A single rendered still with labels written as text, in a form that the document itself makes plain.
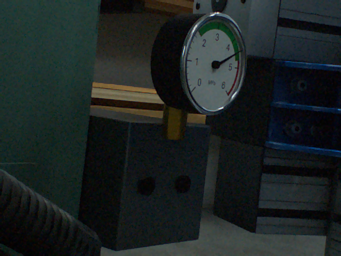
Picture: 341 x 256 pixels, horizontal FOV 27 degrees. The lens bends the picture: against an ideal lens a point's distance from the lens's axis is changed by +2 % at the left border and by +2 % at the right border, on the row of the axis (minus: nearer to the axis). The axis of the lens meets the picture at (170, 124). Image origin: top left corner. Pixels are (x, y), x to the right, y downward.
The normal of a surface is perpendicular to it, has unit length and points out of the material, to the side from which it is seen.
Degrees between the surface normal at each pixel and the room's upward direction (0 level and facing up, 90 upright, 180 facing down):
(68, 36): 90
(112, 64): 90
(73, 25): 90
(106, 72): 90
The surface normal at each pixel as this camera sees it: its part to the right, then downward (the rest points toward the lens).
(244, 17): -0.91, -0.08
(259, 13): 0.40, 0.09
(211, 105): 0.73, 0.12
